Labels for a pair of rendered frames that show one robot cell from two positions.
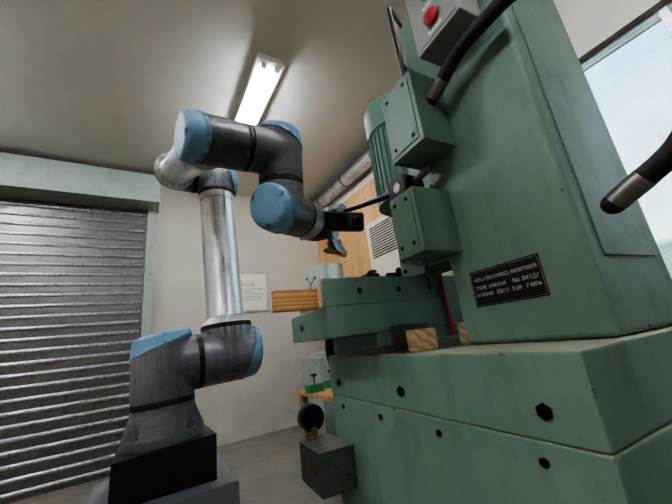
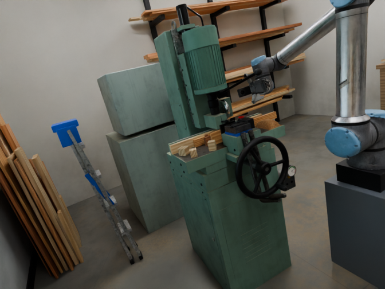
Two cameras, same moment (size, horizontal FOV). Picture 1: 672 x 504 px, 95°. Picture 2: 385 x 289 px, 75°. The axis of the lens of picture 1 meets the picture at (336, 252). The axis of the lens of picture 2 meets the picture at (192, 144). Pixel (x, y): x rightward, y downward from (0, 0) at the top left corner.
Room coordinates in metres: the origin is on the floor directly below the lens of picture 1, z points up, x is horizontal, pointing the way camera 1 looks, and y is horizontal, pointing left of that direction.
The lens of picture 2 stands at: (2.14, -0.21, 1.29)
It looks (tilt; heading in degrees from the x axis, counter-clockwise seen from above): 16 degrees down; 187
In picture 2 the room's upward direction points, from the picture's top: 14 degrees counter-clockwise
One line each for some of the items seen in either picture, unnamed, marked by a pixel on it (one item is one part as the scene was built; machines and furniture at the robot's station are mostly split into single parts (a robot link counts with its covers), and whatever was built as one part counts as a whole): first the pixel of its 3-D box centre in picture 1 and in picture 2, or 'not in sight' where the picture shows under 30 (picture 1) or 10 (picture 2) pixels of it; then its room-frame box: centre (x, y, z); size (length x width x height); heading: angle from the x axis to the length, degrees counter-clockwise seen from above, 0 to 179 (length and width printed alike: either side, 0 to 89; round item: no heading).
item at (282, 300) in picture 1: (391, 295); (237, 128); (0.72, -0.12, 0.92); 0.56 x 0.02 x 0.04; 118
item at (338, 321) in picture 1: (402, 318); (234, 145); (0.87, -0.16, 0.87); 0.61 x 0.30 x 0.06; 118
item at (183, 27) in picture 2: not in sight; (184, 23); (0.66, -0.28, 1.53); 0.08 x 0.08 x 0.17; 28
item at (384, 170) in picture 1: (401, 156); (204, 61); (0.78, -0.22, 1.32); 0.18 x 0.18 x 0.31
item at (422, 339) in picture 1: (421, 339); not in sight; (0.59, -0.14, 0.82); 0.04 x 0.04 x 0.04; 9
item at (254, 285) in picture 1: (240, 292); not in sight; (3.43, 1.12, 1.48); 0.64 x 0.02 x 0.46; 122
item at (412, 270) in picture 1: (428, 263); (216, 121); (0.76, -0.23, 0.99); 0.14 x 0.07 x 0.09; 28
